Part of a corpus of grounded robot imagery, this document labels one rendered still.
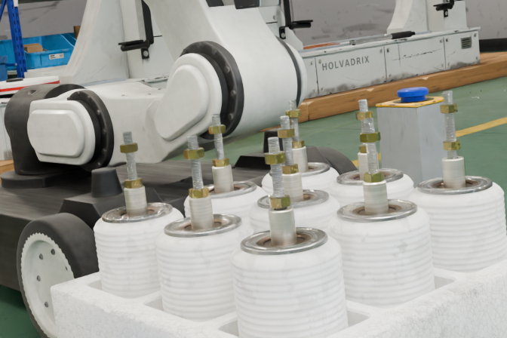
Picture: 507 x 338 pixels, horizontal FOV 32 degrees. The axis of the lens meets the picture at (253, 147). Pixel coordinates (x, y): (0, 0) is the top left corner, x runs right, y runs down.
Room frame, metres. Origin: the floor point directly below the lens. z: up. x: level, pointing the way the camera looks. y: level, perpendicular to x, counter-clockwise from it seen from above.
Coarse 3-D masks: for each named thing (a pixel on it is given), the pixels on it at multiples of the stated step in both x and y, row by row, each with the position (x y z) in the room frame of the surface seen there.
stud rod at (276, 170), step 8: (272, 144) 0.74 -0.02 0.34; (272, 152) 0.74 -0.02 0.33; (272, 168) 0.74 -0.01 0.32; (280, 168) 0.74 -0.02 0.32; (272, 176) 0.74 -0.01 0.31; (280, 176) 0.74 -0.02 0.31; (272, 184) 0.74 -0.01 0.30; (280, 184) 0.74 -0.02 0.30; (280, 192) 0.74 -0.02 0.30; (280, 208) 0.74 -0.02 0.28
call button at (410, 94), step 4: (404, 88) 1.16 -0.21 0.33; (408, 88) 1.15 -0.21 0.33; (412, 88) 1.15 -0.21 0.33; (416, 88) 1.14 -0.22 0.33; (420, 88) 1.14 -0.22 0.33; (424, 88) 1.14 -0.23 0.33; (400, 92) 1.14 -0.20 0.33; (404, 92) 1.13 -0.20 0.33; (408, 92) 1.13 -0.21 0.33; (412, 92) 1.13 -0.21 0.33; (416, 92) 1.13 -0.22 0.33; (420, 92) 1.13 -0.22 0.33; (424, 92) 1.13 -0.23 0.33; (428, 92) 1.14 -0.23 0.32; (400, 96) 1.14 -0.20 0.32; (404, 96) 1.13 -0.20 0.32; (408, 96) 1.13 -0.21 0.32; (412, 96) 1.13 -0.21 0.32; (416, 96) 1.13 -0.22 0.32; (420, 96) 1.13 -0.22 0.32; (424, 96) 1.14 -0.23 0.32; (404, 100) 1.14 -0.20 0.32; (408, 100) 1.13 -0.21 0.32; (412, 100) 1.13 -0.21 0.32; (416, 100) 1.13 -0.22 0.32
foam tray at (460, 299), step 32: (64, 288) 0.92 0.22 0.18; (96, 288) 0.94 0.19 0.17; (448, 288) 0.78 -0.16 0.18; (480, 288) 0.78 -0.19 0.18; (64, 320) 0.92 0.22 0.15; (96, 320) 0.86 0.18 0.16; (128, 320) 0.81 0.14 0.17; (160, 320) 0.78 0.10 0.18; (224, 320) 0.76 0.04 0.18; (352, 320) 0.75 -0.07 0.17; (384, 320) 0.72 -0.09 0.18; (416, 320) 0.73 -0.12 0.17; (448, 320) 0.75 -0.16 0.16; (480, 320) 0.78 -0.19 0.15
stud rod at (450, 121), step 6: (444, 96) 0.89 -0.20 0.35; (450, 96) 0.89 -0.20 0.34; (444, 102) 0.89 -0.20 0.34; (450, 102) 0.89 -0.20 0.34; (450, 114) 0.88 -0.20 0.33; (450, 120) 0.88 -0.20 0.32; (450, 126) 0.88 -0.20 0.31; (450, 132) 0.88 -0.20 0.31; (450, 138) 0.88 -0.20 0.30; (450, 156) 0.89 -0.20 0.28; (456, 156) 0.89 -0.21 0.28
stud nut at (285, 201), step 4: (272, 196) 0.74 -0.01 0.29; (288, 196) 0.74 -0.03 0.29; (272, 200) 0.74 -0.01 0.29; (276, 200) 0.73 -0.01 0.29; (280, 200) 0.73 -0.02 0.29; (284, 200) 0.73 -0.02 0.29; (288, 200) 0.74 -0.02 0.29; (272, 204) 0.74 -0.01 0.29; (276, 204) 0.73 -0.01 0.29; (280, 204) 0.73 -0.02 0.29; (284, 204) 0.73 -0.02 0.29; (288, 204) 0.74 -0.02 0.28
